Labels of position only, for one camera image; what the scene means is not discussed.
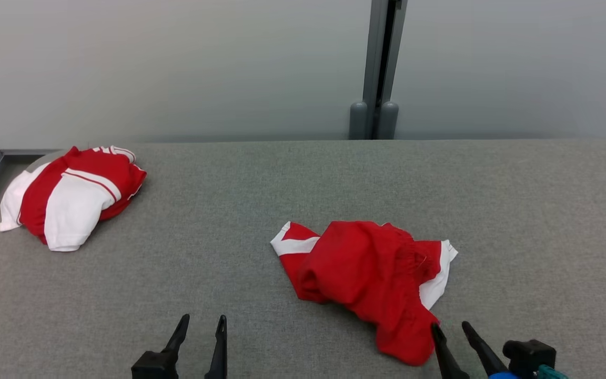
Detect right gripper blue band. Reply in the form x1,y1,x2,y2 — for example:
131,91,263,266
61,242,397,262
430,321,520,379

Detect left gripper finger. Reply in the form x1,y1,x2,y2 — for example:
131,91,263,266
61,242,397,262
204,315,228,379
162,314,190,354

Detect red shorts with white trim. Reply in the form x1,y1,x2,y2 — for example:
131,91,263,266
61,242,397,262
270,220,459,367

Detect red and white t-shirt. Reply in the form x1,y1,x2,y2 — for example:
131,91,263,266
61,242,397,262
0,145,148,252

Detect grey fabric covered platform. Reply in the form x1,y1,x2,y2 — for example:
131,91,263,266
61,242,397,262
0,139,606,379

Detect right cable with teal connector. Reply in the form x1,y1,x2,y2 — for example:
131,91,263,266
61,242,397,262
537,364,570,379

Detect grey cylindrical post bumper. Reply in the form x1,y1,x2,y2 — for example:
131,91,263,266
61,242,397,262
349,101,369,140
378,101,399,140

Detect grey vertical wall post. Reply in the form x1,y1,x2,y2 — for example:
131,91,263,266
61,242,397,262
362,0,409,140

